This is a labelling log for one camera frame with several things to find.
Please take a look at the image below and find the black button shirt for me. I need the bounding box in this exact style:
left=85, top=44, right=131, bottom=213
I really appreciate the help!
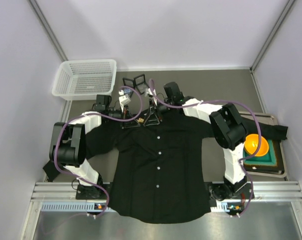
left=42, top=109, right=289, bottom=225

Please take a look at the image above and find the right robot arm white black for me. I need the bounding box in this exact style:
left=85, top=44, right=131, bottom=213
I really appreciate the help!
left=159, top=82, right=247, bottom=201

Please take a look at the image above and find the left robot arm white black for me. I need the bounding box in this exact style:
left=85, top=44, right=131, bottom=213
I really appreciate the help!
left=49, top=90, right=136, bottom=200

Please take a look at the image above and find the black box gold brooch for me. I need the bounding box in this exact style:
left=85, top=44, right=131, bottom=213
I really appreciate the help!
left=133, top=73, right=150, bottom=95

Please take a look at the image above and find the black box blue brooch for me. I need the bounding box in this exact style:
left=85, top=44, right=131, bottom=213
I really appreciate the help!
left=122, top=77, right=136, bottom=98

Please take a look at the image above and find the white perforated plastic basket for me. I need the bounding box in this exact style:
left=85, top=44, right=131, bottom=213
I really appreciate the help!
left=51, top=59, right=117, bottom=101

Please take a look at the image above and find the orange bowl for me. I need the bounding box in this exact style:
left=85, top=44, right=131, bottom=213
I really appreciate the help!
left=244, top=134, right=270, bottom=157

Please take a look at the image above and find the green black mat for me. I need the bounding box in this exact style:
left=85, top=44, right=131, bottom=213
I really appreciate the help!
left=243, top=139, right=285, bottom=175

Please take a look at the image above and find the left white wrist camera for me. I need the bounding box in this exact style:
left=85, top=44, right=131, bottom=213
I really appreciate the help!
left=118, top=88, right=131, bottom=107

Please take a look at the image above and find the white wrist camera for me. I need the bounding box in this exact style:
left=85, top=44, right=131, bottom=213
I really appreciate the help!
left=144, top=88, right=157, bottom=105
left=118, top=88, right=131, bottom=107

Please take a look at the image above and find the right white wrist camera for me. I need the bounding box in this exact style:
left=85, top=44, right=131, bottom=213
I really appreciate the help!
left=144, top=88, right=157, bottom=105

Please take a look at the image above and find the grey slotted cable duct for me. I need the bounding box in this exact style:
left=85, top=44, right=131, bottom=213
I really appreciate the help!
left=41, top=202, right=243, bottom=213

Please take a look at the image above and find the aluminium rail frame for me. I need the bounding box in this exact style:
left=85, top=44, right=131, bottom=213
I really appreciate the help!
left=21, top=181, right=302, bottom=240

